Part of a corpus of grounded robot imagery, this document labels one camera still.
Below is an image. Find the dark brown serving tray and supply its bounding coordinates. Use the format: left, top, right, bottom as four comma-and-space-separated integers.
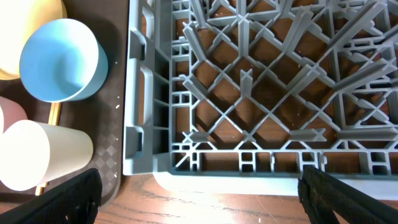
0, 0, 130, 209

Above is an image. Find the wooden chopstick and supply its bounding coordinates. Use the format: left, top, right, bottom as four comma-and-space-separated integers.
35, 103, 55, 196
53, 103, 62, 126

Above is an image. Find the yellow plate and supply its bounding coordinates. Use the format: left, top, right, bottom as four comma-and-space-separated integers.
1, 0, 67, 80

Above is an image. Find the light blue bowl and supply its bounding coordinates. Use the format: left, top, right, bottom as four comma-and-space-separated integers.
19, 19, 108, 103

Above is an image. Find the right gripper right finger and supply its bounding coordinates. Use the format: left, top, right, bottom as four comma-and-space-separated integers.
298, 166, 397, 223

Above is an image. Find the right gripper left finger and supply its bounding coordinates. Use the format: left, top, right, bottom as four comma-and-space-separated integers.
1, 168, 103, 224

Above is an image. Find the pink bowl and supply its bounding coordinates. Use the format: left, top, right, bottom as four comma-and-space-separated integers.
1, 97, 27, 134

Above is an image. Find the white cup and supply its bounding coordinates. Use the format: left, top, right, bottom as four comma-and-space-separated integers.
1, 120, 94, 191

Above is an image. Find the grey dishwasher rack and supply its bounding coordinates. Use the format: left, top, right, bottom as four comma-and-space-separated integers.
122, 0, 397, 200

